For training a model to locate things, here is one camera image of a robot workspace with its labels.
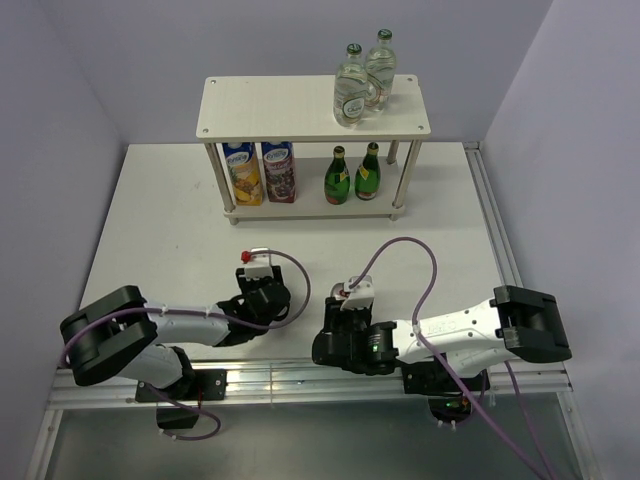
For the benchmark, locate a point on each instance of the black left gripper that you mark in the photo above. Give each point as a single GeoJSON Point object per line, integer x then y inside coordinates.
{"type": "Point", "coordinates": [248, 283]}

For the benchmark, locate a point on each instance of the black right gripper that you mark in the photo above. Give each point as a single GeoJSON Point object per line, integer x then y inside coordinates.
{"type": "Point", "coordinates": [333, 314]}

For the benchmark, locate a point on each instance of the green glass bottle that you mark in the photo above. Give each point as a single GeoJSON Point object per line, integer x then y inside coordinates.
{"type": "Point", "coordinates": [337, 180]}
{"type": "Point", "coordinates": [368, 175]}

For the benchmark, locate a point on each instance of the clear bottle green cap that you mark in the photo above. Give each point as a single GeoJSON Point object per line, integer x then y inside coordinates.
{"type": "Point", "coordinates": [380, 66]}
{"type": "Point", "coordinates": [350, 88]}

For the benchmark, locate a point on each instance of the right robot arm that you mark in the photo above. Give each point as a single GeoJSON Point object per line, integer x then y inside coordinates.
{"type": "Point", "coordinates": [514, 323]}

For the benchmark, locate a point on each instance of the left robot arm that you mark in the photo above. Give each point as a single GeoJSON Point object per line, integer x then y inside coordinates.
{"type": "Point", "coordinates": [123, 335]}

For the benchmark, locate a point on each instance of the white two-tier shelf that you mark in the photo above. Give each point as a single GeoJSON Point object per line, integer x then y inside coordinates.
{"type": "Point", "coordinates": [254, 109]}

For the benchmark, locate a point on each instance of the pineapple juice carton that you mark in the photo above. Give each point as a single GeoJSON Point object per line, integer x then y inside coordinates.
{"type": "Point", "coordinates": [244, 172]}

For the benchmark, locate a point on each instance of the red grape juice carton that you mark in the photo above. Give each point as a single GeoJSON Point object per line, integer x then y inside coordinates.
{"type": "Point", "coordinates": [279, 168]}

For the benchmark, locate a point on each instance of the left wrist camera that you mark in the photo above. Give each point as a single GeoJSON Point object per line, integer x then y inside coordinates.
{"type": "Point", "coordinates": [257, 263]}

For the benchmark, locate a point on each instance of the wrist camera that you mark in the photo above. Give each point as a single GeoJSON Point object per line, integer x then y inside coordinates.
{"type": "Point", "coordinates": [361, 295]}
{"type": "Point", "coordinates": [257, 263]}

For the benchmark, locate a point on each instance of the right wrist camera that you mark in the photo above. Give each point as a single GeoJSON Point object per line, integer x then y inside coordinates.
{"type": "Point", "coordinates": [361, 295]}

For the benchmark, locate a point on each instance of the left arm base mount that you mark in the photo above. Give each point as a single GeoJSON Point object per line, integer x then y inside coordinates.
{"type": "Point", "coordinates": [178, 412]}

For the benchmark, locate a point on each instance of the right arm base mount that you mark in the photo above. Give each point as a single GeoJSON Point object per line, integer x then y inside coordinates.
{"type": "Point", "coordinates": [446, 401]}

